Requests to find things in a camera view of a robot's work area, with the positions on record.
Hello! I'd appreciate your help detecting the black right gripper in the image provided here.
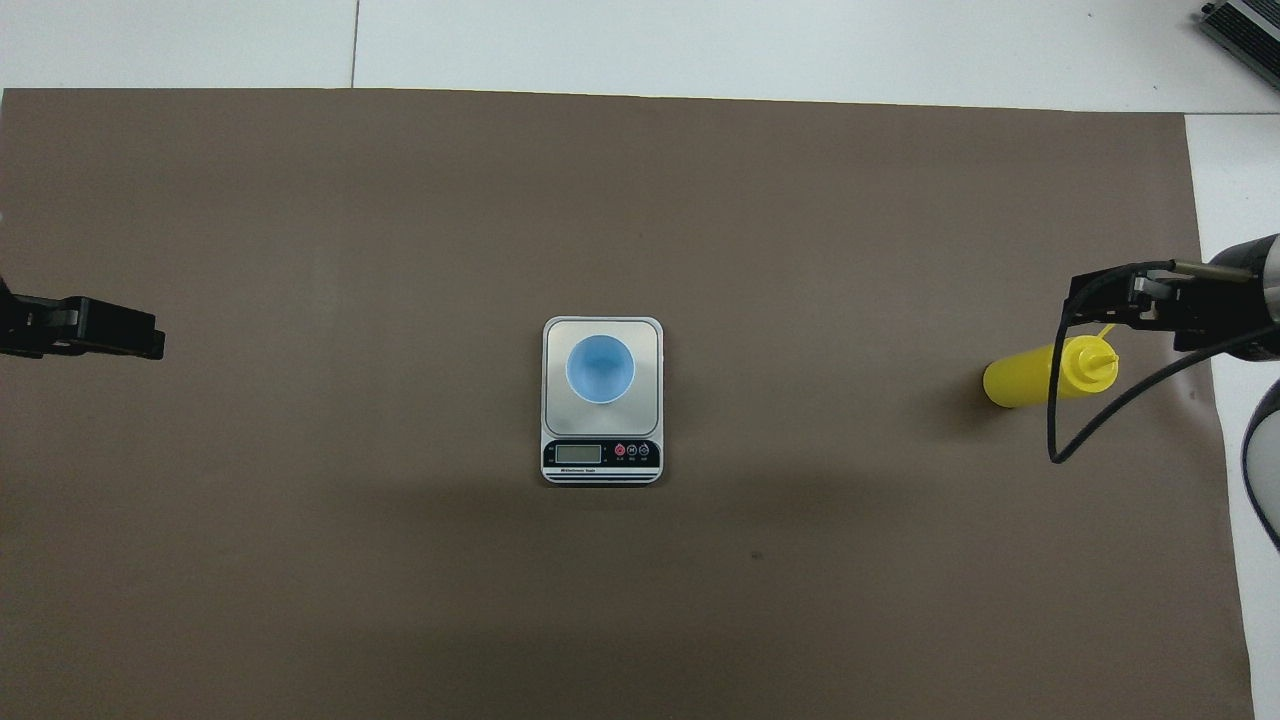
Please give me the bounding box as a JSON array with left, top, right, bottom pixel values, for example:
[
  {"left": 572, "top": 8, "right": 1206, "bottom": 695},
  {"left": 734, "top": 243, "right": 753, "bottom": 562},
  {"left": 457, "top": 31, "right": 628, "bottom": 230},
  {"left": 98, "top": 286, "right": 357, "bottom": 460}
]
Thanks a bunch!
[{"left": 1070, "top": 240, "right": 1273, "bottom": 351}]

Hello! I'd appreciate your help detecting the yellow squeeze bottle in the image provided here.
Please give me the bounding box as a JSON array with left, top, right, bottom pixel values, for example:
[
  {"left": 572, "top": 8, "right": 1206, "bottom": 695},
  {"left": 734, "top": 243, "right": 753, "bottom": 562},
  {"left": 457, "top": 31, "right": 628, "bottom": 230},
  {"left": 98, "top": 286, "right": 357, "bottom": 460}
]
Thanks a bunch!
[{"left": 983, "top": 323, "right": 1121, "bottom": 409}]

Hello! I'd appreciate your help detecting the light blue plastic cup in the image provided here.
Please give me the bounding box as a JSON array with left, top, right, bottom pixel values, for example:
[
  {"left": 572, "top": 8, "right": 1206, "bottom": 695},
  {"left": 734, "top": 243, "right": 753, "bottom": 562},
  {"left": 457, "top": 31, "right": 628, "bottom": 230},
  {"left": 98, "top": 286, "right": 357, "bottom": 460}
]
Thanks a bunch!
[{"left": 565, "top": 334, "right": 637, "bottom": 405}]

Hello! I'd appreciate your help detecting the silver digital kitchen scale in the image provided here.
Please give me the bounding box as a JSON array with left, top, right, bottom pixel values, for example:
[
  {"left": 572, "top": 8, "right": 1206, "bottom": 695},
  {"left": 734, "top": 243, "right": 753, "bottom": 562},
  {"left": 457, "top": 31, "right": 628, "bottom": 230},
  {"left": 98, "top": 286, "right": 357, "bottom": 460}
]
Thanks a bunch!
[{"left": 541, "top": 316, "right": 665, "bottom": 486}]

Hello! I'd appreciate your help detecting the grey ribbed metal device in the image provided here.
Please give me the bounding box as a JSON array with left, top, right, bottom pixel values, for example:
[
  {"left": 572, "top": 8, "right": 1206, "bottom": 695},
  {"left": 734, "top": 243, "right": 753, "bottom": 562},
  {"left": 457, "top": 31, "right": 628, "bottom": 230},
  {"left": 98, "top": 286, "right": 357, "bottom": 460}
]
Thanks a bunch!
[{"left": 1200, "top": 0, "right": 1280, "bottom": 93}]

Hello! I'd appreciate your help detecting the brown paper table mat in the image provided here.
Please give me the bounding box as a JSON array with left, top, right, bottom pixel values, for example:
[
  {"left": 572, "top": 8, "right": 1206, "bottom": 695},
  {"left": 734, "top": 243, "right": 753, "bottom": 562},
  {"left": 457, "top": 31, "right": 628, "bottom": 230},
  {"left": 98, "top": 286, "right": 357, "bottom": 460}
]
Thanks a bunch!
[{"left": 0, "top": 88, "right": 1256, "bottom": 720}]

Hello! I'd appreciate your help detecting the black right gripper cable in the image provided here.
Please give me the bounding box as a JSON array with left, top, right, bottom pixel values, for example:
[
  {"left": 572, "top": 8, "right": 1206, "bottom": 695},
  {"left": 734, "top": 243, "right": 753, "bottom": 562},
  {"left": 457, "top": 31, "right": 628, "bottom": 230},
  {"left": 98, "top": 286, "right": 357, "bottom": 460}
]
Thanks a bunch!
[{"left": 1047, "top": 260, "right": 1280, "bottom": 466}]

